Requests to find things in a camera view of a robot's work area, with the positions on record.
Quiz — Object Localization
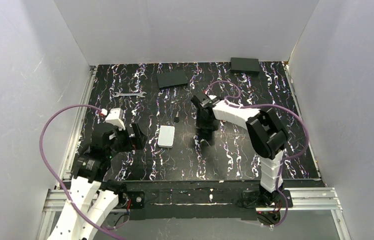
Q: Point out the black headed key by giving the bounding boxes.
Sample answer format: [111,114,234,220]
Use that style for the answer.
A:
[174,112,179,123]

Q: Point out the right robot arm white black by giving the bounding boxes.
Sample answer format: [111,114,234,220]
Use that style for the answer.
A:
[191,93,288,208]

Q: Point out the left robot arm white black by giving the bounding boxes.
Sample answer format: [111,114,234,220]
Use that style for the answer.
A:
[48,122,147,240]

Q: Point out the silver open-end wrench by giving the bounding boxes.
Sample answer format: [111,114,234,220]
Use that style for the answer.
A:
[113,91,147,98]

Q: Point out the black flat pad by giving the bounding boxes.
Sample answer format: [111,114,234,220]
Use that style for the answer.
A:
[157,70,189,89]

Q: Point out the black rectangular box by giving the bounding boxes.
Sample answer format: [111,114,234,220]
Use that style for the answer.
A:
[230,57,261,74]

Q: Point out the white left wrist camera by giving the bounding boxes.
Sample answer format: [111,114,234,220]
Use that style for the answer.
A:
[100,108,126,130]

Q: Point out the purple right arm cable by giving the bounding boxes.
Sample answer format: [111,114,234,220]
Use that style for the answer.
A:
[205,80,310,227]

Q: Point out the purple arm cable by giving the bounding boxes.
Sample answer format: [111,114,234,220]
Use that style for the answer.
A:
[205,80,310,227]
[39,104,128,240]

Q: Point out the white network switch box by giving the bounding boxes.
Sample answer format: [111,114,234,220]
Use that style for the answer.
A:
[157,125,175,149]

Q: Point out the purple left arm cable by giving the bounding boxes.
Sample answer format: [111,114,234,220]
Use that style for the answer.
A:
[39,104,128,240]

